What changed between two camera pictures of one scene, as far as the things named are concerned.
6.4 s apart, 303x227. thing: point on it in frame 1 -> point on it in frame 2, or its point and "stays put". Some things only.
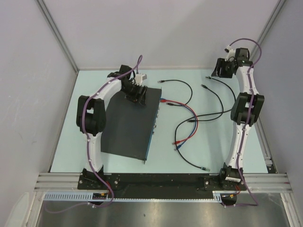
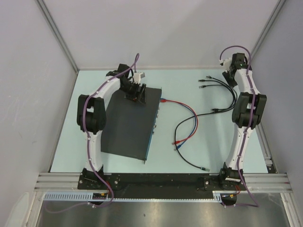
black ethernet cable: x=164 y=81 -> x=235 y=91
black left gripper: x=135 y=98 stays put
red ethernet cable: x=167 y=100 stays put
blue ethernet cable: x=180 y=144 stays put
